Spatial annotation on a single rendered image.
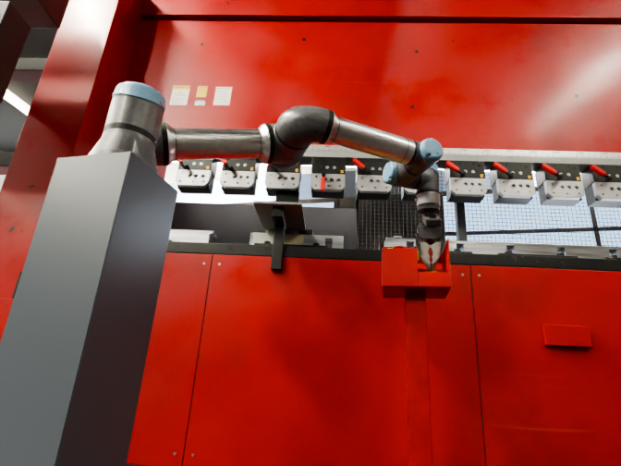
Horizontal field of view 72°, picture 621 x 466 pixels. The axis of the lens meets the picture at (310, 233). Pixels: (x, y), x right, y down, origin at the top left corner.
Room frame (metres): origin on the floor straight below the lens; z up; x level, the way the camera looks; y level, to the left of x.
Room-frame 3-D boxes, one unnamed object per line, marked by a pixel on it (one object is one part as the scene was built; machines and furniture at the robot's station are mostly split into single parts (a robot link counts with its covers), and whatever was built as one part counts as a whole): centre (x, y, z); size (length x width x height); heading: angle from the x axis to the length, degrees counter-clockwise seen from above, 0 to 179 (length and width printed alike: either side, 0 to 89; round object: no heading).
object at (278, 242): (1.51, 0.12, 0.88); 0.14 x 0.04 x 0.22; 176
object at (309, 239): (1.69, 0.06, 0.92); 0.39 x 0.06 x 0.10; 86
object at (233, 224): (2.22, 0.31, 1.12); 1.13 x 0.02 x 0.44; 86
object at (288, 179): (1.70, 0.14, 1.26); 0.15 x 0.09 x 0.17; 86
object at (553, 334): (1.47, -0.90, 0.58); 0.15 x 0.02 x 0.07; 86
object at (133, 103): (0.86, 0.43, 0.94); 0.13 x 0.12 x 0.14; 19
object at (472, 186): (1.65, -0.66, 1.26); 0.15 x 0.09 x 0.17; 86
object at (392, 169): (1.21, -0.29, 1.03); 0.11 x 0.11 x 0.08; 19
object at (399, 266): (1.30, -0.34, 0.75); 0.20 x 0.16 x 0.18; 79
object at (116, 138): (0.85, 0.43, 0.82); 0.15 x 0.15 x 0.10
